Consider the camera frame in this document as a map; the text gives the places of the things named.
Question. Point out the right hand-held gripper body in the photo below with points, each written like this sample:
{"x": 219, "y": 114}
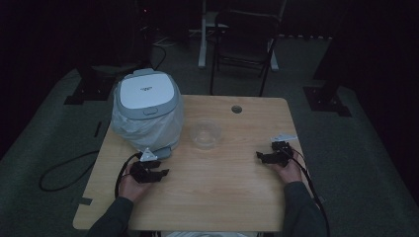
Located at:
{"x": 284, "y": 154}

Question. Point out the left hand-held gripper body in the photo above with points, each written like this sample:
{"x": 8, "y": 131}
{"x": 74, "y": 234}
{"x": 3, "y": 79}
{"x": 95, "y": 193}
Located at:
{"x": 142, "y": 173}

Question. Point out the clear plastic bowl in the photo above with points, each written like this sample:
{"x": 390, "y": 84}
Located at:
{"x": 206, "y": 135}

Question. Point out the white grey pedal trash can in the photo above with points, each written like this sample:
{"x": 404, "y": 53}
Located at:
{"x": 145, "y": 92}

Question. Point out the person's right hand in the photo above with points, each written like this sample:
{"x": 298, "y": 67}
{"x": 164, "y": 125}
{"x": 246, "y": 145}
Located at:
{"x": 290, "y": 173}

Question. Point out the person's left hand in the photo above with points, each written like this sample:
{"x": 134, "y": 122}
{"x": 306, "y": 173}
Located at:
{"x": 131, "y": 189}

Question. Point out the white plastic trash bag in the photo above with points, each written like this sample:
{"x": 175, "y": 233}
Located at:
{"x": 148, "y": 131}

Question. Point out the small black floor strip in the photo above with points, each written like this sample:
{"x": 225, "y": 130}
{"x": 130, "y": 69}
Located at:
{"x": 97, "y": 129}

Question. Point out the dark tape piece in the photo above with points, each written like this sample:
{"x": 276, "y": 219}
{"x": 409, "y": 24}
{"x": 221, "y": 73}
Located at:
{"x": 85, "y": 200}

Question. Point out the black folding chair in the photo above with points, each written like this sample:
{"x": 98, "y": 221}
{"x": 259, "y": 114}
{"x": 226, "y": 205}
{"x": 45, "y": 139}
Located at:
{"x": 245, "y": 49}

